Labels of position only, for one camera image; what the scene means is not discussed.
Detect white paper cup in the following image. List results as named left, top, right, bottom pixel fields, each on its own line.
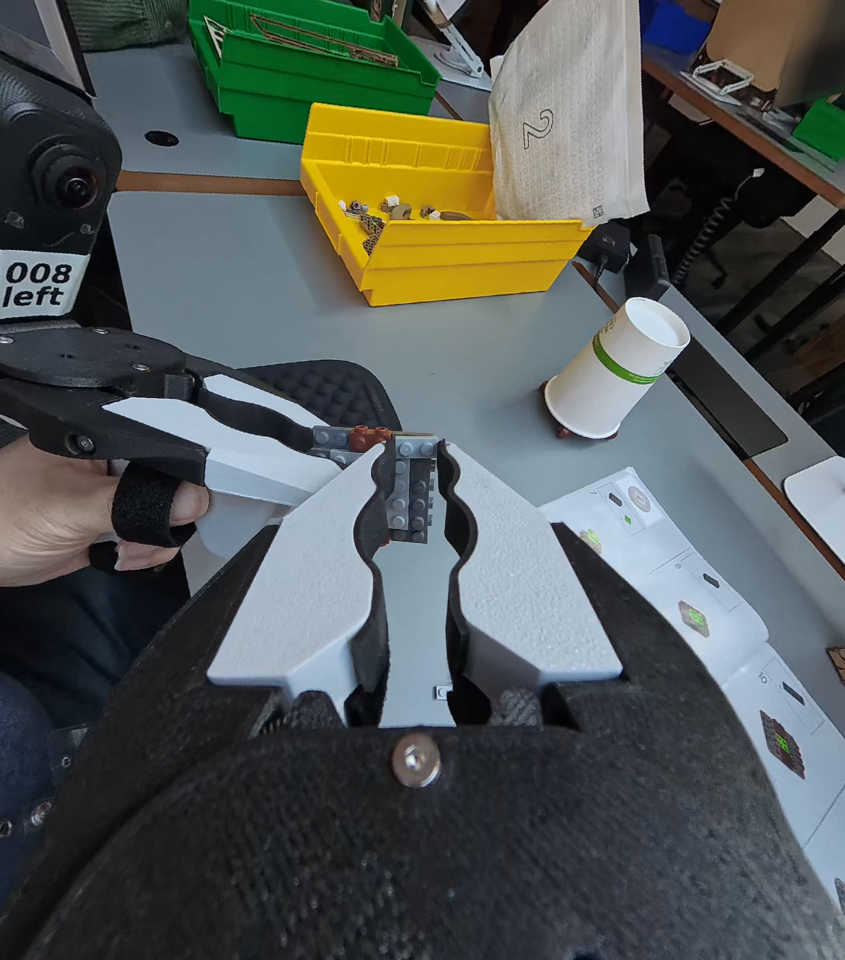
left=544, top=297, right=692, bottom=440

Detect yellow plastic bin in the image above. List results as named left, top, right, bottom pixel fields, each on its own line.
left=299, top=102, right=595, bottom=309

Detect person's left hand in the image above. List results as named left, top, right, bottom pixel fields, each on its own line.
left=0, top=435, right=211, bottom=595

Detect grey lego assembly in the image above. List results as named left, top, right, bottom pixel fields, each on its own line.
left=311, top=423, right=440, bottom=545

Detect brown lattice parts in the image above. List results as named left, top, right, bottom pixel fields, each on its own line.
left=201, top=13, right=401, bottom=70

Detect black coiled cable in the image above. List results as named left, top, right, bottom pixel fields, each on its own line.
left=673, top=172, right=739, bottom=286

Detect black power adapter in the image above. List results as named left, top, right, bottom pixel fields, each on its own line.
left=576, top=221, right=632, bottom=282

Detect blue plastic bin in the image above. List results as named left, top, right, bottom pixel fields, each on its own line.
left=640, top=0, right=716, bottom=54

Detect brown lego part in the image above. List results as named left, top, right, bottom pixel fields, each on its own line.
left=540, top=381, right=622, bottom=442

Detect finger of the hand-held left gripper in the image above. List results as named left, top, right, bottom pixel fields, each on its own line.
left=102, top=396, right=345, bottom=519
left=197, top=371, right=322, bottom=455

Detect small green plastic bin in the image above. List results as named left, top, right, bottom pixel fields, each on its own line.
left=791, top=96, right=845, bottom=162

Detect person in blue shirt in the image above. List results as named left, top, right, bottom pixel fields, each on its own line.
left=0, top=555, right=191, bottom=699

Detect white tray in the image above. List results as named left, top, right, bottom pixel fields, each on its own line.
left=782, top=455, right=845, bottom=609

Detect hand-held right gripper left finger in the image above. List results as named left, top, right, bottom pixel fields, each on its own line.
left=207, top=442, right=392, bottom=727

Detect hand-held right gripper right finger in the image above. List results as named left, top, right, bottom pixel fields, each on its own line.
left=437, top=441, right=625, bottom=725

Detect brown cardboard sheet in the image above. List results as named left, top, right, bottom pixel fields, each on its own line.
left=706, top=0, right=836, bottom=95

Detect pile of small lego pieces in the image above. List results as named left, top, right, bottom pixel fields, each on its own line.
left=338, top=193, right=476, bottom=256

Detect lego instruction booklet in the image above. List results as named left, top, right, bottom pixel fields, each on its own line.
left=540, top=466, right=845, bottom=960

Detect white paper bag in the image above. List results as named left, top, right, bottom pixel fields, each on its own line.
left=487, top=0, right=651, bottom=226

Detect black padded chair back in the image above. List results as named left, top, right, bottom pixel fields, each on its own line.
left=242, top=360, right=403, bottom=451

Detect dark green cloth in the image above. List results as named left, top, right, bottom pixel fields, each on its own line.
left=66, top=0, right=195, bottom=54

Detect white plastic stand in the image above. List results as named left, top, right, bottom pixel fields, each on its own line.
left=422, top=0, right=487, bottom=80

